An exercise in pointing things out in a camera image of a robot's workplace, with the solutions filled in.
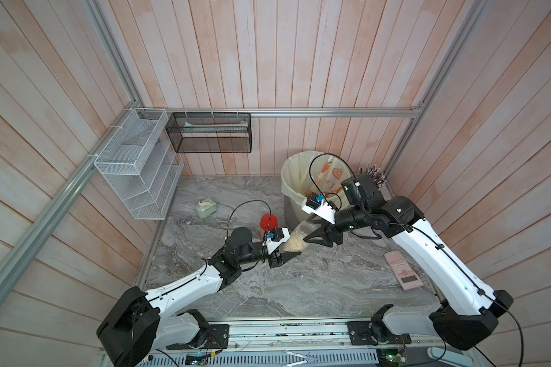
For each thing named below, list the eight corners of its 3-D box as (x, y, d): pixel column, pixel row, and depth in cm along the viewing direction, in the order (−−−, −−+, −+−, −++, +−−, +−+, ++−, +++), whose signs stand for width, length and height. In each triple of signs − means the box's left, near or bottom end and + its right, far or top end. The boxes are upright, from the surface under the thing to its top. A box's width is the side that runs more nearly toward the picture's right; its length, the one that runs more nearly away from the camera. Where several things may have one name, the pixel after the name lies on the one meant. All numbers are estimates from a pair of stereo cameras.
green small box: (200, 220, 105) (196, 210, 99) (198, 213, 108) (193, 203, 102) (218, 213, 108) (215, 203, 101) (215, 206, 110) (212, 196, 104)
